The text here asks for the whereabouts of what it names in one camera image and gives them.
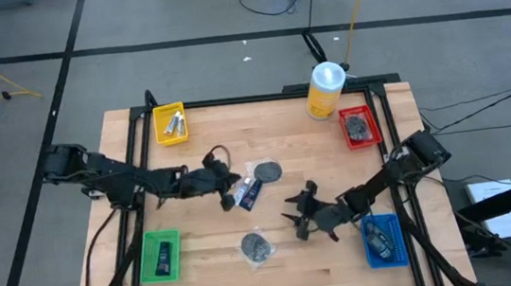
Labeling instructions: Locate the black metal table frame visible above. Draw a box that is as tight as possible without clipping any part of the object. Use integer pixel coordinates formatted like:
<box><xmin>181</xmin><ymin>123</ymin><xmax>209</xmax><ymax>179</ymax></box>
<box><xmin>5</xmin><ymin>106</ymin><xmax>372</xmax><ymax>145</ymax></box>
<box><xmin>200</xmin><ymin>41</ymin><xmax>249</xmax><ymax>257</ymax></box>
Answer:
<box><xmin>60</xmin><ymin>58</ymin><xmax>479</xmax><ymax>286</ymax></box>

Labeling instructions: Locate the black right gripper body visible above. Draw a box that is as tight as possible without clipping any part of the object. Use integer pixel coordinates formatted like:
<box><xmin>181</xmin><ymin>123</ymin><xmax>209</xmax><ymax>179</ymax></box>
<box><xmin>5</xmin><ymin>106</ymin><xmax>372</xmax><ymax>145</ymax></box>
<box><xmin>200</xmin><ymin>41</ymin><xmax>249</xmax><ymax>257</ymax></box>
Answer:
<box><xmin>308</xmin><ymin>197</ymin><xmax>360</xmax><ymax>245</ymax></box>

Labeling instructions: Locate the small white toiletry tube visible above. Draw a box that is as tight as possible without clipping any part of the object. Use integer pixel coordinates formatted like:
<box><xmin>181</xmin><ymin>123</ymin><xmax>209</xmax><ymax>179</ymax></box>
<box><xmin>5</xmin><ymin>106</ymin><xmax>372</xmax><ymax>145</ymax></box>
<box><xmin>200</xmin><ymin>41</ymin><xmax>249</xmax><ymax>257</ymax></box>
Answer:
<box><xmin>232</xmin><ymin>176</ymin><xmax>256</xmax><ymax>207</ymax></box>

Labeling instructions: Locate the black metal beam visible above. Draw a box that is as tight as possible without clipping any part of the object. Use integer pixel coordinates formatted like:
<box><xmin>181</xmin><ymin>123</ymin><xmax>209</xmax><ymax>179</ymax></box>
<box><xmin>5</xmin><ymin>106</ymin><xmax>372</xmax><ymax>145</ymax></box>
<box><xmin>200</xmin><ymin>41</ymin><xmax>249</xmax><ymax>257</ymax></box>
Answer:
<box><xmin>451</xmin><ymin>171</ymin><xmax>511</xmax><ymax>225</ymax></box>

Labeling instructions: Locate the black strap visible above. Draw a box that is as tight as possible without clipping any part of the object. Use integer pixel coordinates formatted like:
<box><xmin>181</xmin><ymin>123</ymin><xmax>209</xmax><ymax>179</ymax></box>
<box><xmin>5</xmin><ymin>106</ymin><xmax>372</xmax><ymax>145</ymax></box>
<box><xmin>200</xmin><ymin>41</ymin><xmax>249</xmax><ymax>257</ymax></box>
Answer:
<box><xmin>301</xmin><ymin>28</ymin><xmax>328</xmax><ymax>66</ymax></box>

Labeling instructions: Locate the white yellow-label wipes canister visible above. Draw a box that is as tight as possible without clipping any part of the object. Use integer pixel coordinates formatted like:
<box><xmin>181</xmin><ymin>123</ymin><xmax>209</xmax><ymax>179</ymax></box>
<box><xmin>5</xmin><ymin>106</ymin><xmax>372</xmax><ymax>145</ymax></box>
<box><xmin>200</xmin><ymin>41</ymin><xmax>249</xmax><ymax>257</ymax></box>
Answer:
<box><xmin>301</xmin><ymin>59</ymin><xmax>352</xmax><ymax>123</ymax></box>

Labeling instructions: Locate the white paper stack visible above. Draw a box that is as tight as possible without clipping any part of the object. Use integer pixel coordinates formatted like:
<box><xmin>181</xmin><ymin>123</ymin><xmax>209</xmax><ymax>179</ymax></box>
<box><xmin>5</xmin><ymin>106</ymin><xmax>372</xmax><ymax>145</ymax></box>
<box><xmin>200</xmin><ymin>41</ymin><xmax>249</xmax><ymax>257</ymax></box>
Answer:
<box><xmin>465</xmin><ymin>177</ymin><xmax>511</xmax><ymax>243</ymax></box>

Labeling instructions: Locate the silver toiletry tube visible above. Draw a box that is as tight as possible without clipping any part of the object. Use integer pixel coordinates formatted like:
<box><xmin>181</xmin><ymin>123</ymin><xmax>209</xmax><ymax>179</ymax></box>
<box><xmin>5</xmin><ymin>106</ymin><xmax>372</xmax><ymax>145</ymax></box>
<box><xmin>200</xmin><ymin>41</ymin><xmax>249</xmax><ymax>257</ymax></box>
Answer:
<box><xmin>175</xmin><ymin>114</ymin><xmax>188</xmax><ymax>138</ymax></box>
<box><xmin>161</xmin><ymin>110</ymin><xmax>185</xmax><ymax>137</ymax></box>

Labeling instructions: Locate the blue plastic basket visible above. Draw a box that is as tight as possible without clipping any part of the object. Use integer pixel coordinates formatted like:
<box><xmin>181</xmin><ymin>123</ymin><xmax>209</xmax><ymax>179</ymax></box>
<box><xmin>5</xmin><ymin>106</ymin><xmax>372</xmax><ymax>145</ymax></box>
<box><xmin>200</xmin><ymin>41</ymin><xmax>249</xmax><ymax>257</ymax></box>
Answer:
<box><xmin>359</xmin><ymin>210</ymin><xmax>411</xmax><ymax>272</ymax></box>

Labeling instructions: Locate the red plastic basket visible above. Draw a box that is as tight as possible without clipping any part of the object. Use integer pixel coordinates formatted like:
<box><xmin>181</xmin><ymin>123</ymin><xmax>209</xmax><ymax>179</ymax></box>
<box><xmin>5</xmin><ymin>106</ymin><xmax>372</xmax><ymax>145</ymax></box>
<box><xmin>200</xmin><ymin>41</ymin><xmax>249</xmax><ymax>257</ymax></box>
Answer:
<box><xmin>337</xmin><ymin>102</ymin><xmax>384</xmax><ymax>152</ymax></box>

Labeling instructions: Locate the clear packet with black item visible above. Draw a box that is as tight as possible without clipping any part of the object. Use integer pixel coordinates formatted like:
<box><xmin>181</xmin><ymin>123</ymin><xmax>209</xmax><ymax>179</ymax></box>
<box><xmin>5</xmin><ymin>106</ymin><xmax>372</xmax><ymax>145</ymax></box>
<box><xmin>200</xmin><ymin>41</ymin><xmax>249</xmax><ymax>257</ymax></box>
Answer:
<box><xmin>250</xmin><ymin>156</ymin><xmax>286</xmax><ymax>187</ymax></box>
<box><xmin>238</xmin><ymin>228</ymin><xmax>279</xmax><ymax>273</ymax></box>
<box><xmin>344</xmin><ymin>112</ymin><xmax>374</xmax><ymax>145</ymax></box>

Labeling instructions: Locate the dark blue toiletry tube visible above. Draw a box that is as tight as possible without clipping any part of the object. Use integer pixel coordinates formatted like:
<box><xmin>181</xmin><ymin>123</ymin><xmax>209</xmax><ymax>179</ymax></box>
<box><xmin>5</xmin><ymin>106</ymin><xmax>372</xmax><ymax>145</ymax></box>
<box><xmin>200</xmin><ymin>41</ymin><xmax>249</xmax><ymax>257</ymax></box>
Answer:
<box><xmin>150</xmin><ymin>240</ymin><xmax>175</xmax><ymax>278</ymax></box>
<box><xmin>236</xmin><ymin>176</ymin><xmax>267</xmax><ymax>213</ymax></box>

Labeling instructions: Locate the green plastic basket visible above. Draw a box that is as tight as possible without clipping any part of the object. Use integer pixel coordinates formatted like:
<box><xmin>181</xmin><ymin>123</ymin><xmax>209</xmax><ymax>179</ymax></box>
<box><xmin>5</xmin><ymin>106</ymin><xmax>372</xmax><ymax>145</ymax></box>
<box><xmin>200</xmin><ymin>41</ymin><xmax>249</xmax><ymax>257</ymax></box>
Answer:
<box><xmin>134</xmin><ymin>226</ymin><xmax>186</xmax><ymax>286</ymax></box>

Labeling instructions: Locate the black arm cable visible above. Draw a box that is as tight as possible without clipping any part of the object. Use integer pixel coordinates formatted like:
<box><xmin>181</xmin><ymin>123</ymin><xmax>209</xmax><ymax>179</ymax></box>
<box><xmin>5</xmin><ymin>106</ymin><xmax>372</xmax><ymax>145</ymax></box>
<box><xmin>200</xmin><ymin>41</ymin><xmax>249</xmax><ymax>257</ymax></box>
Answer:
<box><xmin>76</xmin><ymin>207</ymin><xmax>127</xmax><ymax>286</ymax></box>

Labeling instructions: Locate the yellow plastic basket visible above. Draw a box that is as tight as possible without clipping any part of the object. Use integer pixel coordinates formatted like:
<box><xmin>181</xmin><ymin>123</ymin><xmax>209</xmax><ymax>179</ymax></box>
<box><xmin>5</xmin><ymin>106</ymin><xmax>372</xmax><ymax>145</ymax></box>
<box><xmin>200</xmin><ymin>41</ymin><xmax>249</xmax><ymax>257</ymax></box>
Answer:
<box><xmin>150</xmin><ymin>100</ymin><xmax>191</xmax><ymax>149</ymax></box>

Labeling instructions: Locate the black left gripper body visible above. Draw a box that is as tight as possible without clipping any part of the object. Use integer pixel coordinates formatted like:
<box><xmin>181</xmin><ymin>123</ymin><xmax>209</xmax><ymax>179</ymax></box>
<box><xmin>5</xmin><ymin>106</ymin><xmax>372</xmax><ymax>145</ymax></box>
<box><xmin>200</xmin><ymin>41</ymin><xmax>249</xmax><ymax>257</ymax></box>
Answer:
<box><xmin>176</xmin><ymin>157</ymin><xmax>233</xmax><ymax>201</ymax></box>

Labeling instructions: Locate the yellow hanging cable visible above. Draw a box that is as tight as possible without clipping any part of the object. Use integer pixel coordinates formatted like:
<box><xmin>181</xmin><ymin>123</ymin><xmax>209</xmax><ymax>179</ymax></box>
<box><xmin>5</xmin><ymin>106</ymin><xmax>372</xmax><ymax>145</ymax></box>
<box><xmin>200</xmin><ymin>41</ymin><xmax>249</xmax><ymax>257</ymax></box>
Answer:
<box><xmin>338</xmin><ymin>0</ymin><xmax>384</xmax><ymax>66</ymax></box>

